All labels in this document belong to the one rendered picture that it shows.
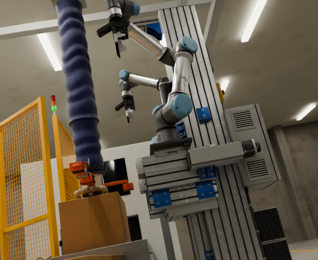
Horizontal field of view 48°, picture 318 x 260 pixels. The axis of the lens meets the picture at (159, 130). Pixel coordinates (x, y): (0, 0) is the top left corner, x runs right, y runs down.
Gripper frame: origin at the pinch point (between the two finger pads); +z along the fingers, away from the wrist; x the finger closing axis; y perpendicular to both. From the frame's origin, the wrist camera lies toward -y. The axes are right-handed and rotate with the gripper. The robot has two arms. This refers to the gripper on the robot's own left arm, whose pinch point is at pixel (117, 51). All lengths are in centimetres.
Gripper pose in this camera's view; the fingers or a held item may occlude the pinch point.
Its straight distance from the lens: 189.3
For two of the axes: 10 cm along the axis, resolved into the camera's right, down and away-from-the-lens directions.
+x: -0.3, 3.3, 9.4
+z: 1.9, 9.3, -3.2
